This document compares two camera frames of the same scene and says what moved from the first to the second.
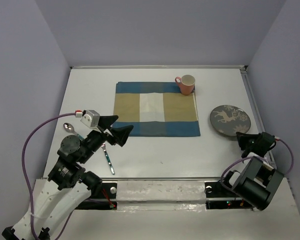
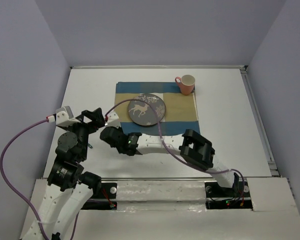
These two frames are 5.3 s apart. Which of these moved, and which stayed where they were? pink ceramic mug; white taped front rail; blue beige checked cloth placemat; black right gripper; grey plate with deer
Moved: black right gripper; grey plate with deer
Stayed: pink ceramic mug; blue beige checked cloth placemat; white taped front rail
